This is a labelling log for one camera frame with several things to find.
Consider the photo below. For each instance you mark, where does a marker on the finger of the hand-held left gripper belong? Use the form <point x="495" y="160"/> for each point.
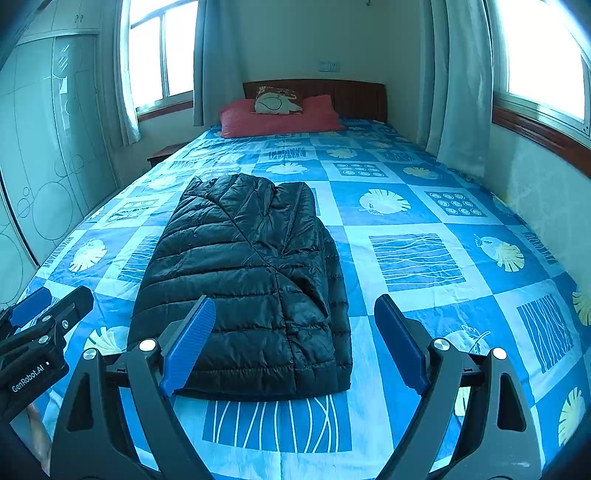
<point x="30" y="307"/>
<point x="74" y="307"/>

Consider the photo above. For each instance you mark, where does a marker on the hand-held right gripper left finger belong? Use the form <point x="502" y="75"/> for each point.
<point x="191" y="341"/>

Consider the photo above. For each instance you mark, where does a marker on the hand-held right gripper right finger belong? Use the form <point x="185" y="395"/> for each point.
<point x="401" y="341"/>

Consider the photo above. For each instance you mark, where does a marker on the black puffer jacket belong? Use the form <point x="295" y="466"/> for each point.
<point x="244" y="277"/>

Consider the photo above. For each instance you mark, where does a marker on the bed with blue patterned sheet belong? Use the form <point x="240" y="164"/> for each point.
<point x="415" y="258"/>

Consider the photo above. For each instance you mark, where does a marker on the glass door wardrobe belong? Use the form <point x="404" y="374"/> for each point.
<point x="51" y="152"/>

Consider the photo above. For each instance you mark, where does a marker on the dark wooden nightstand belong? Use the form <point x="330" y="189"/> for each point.
<point x="161" y="154"/>

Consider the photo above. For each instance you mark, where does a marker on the wooden window sill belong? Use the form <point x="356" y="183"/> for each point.
<point x="540" y="134"/>
<point x="164" y="110"/>

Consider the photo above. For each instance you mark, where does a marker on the white sheer curtain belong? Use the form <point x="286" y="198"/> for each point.
<point x="120" y="83"/>

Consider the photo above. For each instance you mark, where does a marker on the red pillow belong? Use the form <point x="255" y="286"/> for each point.
<point x="286" y="122"/>

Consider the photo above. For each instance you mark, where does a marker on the dark wooden headboard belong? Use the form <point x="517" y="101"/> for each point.
<point x="360" y="99"/>

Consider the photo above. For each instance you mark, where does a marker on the small printed cushion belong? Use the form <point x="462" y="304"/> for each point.
<point x="277" y="101"/>

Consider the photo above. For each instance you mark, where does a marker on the grey curtain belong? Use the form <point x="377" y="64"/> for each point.
<point x="217" y="60"/>
<point x="461" y="83"/>

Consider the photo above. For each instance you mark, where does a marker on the window with white frame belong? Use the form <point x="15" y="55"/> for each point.
<point x="540" y="50"/>
<point x="161" y="50"/>

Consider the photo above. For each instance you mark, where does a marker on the white wall outlet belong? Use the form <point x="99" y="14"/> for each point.
<point x="328" y="65"/>

